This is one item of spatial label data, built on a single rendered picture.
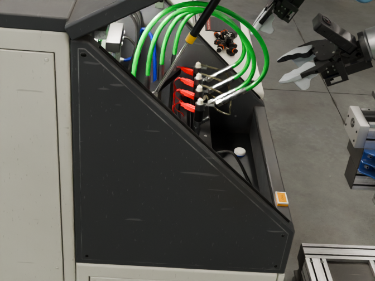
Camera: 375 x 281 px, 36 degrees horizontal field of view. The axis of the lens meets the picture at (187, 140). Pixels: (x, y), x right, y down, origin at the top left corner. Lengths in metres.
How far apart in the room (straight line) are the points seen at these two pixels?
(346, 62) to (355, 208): 1.97
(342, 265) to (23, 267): 1.45
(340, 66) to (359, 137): 0.69
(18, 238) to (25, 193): 0.16
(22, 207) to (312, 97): 3.05
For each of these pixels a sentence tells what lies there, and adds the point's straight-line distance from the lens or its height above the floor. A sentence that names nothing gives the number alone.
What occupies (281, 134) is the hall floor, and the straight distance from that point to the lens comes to 3.78.
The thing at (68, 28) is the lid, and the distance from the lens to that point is 1.23.
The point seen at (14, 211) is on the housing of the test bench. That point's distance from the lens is 1.56.
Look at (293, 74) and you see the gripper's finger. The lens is 1.38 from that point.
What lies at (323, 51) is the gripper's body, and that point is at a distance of 1.40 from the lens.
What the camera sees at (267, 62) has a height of 1.27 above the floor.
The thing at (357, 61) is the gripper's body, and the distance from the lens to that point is 1.42.
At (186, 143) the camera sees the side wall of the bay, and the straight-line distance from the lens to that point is 1.37.
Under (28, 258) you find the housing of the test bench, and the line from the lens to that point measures 1.66.
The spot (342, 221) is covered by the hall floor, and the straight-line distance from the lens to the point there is 3.20.
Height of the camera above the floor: 1.97
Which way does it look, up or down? 33 degrees down
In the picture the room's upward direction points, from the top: 6 degrees clockwise
